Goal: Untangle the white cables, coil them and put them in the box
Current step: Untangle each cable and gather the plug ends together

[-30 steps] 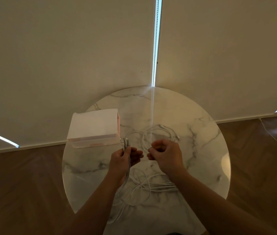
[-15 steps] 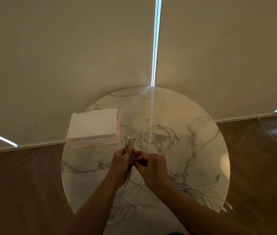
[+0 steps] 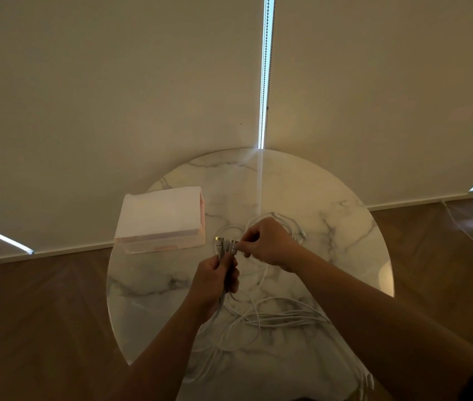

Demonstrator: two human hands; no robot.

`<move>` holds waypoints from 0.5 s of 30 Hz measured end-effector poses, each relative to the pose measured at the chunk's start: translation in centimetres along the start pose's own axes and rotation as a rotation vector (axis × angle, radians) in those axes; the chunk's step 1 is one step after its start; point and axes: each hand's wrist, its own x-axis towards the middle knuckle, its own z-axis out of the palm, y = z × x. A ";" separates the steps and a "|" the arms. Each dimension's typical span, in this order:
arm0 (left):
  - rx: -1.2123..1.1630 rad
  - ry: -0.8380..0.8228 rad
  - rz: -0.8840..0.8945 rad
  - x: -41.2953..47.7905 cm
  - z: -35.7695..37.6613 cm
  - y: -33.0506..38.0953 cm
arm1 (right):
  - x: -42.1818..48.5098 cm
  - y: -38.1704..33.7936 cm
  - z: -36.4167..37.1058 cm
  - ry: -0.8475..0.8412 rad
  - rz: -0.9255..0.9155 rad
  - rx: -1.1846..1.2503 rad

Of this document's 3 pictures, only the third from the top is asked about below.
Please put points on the person's right hand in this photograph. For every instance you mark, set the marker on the person's right hand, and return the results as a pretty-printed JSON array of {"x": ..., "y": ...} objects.
[{"x": 272, "y": 242}]

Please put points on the person's left hand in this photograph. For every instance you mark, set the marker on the person's left hand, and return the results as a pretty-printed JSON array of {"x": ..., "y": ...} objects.
[{"x": 211, "y": 283}]

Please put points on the white pink box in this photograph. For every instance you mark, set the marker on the white pink box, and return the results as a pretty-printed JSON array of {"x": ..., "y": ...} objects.
[{"x": 159, "y": 210}]

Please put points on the person's left forearm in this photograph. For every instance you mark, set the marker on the person's left forearm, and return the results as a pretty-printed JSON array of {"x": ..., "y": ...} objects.
[{"x": 161, "y": 363}]

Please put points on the person's right forearm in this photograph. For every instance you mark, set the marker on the person's right forearm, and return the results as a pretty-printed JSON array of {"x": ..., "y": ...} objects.
[{"x": 387, "y": 329}]

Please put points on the round marble table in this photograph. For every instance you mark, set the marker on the round marble table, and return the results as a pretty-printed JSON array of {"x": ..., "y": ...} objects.
[{"x": 337, "y": 254}]

